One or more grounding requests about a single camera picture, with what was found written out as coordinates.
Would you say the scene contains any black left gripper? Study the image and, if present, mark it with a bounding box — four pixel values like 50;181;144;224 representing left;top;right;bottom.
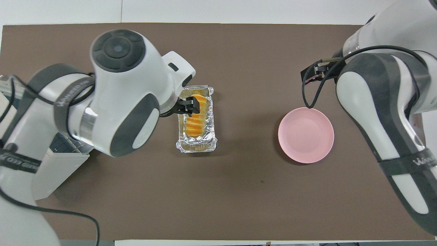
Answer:
160;96;201;118

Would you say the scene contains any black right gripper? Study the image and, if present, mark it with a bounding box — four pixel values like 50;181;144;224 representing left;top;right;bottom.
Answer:
300;58;342;83

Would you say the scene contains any sliced orange bread loaf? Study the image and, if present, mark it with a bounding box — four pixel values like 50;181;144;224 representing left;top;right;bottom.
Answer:
184;94;209;138

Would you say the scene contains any aluminium foil tray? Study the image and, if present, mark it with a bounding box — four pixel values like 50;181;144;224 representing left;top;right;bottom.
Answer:
176;85;218;153

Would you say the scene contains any cream toaster oven body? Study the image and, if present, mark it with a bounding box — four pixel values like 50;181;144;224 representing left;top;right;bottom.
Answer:
0;75;90;201

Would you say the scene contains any pink round plate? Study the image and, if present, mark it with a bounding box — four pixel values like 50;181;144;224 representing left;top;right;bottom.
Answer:
278;107;335;164

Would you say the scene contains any brown table mat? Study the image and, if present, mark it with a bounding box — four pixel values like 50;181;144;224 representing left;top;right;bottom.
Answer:
0;22;425;241

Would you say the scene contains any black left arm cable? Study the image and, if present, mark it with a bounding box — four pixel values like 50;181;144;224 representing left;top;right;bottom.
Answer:
0;72;100;246

